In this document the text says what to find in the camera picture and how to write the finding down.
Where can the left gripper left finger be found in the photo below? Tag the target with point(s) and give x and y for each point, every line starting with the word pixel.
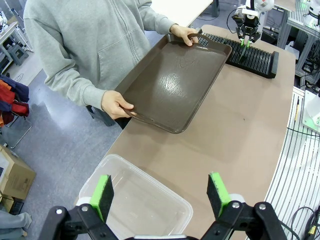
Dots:
pixel 105 197

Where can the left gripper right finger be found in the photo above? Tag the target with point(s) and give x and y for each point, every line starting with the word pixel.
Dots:
pixel 215 195

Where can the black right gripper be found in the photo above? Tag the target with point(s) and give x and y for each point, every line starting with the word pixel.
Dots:
pixel 250 22

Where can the green perforated circuit board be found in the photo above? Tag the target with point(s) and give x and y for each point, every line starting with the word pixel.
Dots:
pixel 243 53

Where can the dark brown plastic tray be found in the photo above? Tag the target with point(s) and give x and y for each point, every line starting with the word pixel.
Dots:
pixel 175 82

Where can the person's right forearm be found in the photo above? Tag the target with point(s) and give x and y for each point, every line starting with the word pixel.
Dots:
pixel 75 92

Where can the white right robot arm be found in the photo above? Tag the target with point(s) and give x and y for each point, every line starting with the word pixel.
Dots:
pixel 265 3

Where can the person's left forearm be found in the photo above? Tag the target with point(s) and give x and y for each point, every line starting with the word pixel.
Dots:
pixel 160 21

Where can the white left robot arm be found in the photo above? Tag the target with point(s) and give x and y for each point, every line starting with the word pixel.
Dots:
pixel 311 110

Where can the person's left hand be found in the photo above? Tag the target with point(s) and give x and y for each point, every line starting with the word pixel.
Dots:
pixel 181 31

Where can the person's right hand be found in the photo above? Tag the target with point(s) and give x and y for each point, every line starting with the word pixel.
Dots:
pixel 113 103

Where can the black slotted PCB rack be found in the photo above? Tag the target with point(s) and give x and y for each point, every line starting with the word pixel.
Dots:
pixel 257 62

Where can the clear plastic open box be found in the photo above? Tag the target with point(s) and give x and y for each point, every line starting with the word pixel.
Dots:
pixel 150 200

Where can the large white table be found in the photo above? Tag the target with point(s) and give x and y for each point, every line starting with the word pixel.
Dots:
pixel 180 10

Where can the white slatted mounting platform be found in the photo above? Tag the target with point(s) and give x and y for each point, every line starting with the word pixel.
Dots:
pixel 295 175

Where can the large brown cardboard box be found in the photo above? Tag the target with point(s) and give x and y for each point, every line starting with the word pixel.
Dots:
pixel 20 177

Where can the thin yellow black stick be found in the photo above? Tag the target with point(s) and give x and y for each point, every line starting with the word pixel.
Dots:
pixel 297 110

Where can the grey garment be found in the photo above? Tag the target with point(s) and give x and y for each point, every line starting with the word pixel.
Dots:
pixel 12 225

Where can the person in grey hoodie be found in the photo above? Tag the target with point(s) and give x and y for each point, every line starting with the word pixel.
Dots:
pixel 87 37

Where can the grey plastic stool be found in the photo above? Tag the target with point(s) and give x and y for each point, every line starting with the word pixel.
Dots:
pixel 19 53

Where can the white desk with grey legs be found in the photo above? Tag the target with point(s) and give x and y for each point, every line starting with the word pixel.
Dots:
pixel 7 30

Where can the aluminium profile frame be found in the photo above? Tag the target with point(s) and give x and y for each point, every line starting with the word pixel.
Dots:
pixel 302 32

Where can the metal frame chair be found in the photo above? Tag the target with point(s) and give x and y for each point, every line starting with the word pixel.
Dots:
pixel 20 132

